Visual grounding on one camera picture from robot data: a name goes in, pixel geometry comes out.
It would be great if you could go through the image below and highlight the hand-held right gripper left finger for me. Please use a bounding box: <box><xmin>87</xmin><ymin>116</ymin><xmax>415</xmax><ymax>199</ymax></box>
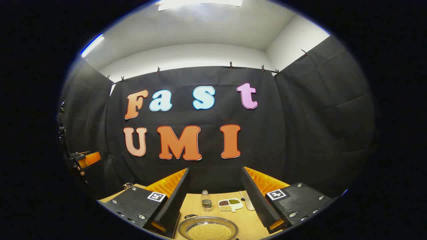
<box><xmin>100</xmin><ymin>168</ymin><xmax>189</xmax><ymax>239</ymax></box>

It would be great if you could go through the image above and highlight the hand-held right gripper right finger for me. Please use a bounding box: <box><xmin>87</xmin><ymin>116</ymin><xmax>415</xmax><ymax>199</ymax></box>
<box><xmin>241</xmin><ymin>166</ymin><xmax>336</xmax><ymax>234</ymax></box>

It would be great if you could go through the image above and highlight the stainless steel pot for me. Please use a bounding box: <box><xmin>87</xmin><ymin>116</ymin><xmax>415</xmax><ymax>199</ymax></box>
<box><xmin>177</xmin><ymin>214</ymin><xmax>239</xmax><ymax>240</ymax></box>

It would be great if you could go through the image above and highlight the white toaster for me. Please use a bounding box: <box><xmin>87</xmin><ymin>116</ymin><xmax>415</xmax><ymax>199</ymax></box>
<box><xmin>245</xmin><ymin>191</ymin><xmax>256</xmax><ymax>211</ymax></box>

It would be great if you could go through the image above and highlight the white divided plate with beans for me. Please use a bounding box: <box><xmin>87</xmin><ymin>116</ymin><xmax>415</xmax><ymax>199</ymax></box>
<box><xmin>218</xmin><ymin>198</ymin><xmax>244</xmax><ymax>213</ymax></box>

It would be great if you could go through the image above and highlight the clear plastic bottle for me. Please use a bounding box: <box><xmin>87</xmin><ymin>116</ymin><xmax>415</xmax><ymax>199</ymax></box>
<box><xmin>201</xmin><ymin>190</ymin><xmax>212</xmax><ymax>213</ymax></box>

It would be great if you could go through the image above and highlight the pile of soybeans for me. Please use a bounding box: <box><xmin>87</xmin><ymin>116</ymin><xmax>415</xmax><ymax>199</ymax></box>
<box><xmin>187</xmin><ymin>223</ymin><xmax>233</xmax><ymax>240</ymax></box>

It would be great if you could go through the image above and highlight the black backdrop cloth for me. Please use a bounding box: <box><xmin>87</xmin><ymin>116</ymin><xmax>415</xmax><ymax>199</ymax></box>
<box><xmin>58</xmin><ymin>35</ymin><xmax>377</xmax><ymax>200</ymax></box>

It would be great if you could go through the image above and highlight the narrow ceiling light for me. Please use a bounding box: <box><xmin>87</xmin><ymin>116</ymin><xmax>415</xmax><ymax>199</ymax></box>
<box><xmin>80</xmin><ymin>33</ymin><xmax>104</xmax><ymax>58</ymax></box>

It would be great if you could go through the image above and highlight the wide ceiling light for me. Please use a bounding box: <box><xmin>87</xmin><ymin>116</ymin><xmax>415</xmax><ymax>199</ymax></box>
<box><xmin>157</xmin><ymin>0</ymin><xmax>243</xmax><ymax>12</ymax></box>

